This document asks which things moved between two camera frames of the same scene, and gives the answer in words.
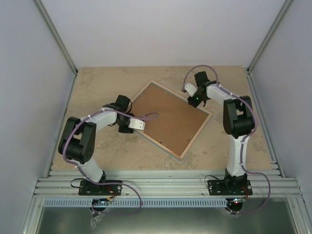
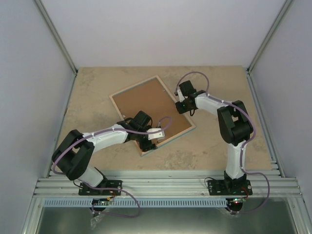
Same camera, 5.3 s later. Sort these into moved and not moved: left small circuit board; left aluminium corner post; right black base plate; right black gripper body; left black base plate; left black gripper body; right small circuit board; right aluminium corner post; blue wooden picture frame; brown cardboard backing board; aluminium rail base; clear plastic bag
Moved: right black gripper body; blue wooden picture frame; brown cardboard backing board; left black gripper body
Not moved: right aluminium corner post; left aluminium corner post; clear plastic bag; left black base plate; aluminium rail base; left small circuit board; right black base plate; right small circuit board
